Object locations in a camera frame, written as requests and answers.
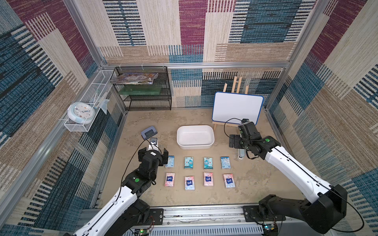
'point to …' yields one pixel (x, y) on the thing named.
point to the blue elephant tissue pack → (171, 162)
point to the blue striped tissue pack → (225, 163)
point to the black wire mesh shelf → (138, 103)
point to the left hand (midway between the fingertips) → (155, 148)
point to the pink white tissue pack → (208, 179)
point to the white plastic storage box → (195, 136)
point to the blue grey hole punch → (148, 132)
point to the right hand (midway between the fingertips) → (237, 138)
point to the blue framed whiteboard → (234, 107)
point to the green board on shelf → (134, 90)
